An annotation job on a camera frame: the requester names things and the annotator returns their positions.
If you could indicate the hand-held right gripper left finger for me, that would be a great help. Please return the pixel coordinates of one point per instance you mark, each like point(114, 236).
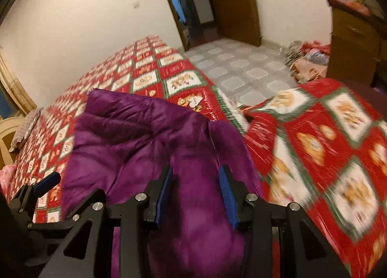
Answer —
point(163, 197)

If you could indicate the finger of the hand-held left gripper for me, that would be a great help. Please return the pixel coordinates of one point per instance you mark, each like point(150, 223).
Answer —
point(60, 223)
point(45, 184)

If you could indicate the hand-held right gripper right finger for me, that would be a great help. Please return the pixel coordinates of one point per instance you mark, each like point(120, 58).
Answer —
point(228, 200)

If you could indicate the purple hooded down jacket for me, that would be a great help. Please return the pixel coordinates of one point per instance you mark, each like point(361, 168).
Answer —
point(136, 144)

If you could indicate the pile of clothes on floor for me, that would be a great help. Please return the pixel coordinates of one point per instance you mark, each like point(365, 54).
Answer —
point(307, 60)

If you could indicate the pink floral blanket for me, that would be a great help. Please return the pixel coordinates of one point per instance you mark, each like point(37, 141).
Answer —
point(5, 179)

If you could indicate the cream wooden headboard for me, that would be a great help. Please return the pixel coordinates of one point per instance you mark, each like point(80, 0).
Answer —
point(7, 141)

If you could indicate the striped pillow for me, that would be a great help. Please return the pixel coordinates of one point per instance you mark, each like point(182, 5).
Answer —
point(25, 128)

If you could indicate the window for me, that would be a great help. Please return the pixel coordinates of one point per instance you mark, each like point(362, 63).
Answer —
point(6, 102)

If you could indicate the cream patterned curtain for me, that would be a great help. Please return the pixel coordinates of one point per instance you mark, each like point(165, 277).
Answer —
point(15, 87)

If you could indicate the red bear-print bedspread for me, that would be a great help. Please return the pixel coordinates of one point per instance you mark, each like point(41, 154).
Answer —
point(317, 144)

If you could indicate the brown wooden door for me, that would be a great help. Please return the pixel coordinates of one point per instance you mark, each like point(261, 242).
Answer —
point(232, 5)

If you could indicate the brown wooden cabinet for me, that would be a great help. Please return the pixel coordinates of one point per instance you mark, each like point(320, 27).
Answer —
point(353, 51)

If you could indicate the brown wooden door frame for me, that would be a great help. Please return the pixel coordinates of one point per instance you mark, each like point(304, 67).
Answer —
point(174, 17)

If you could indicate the white wall outlet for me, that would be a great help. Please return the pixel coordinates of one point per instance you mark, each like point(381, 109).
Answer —
point(136, 5)

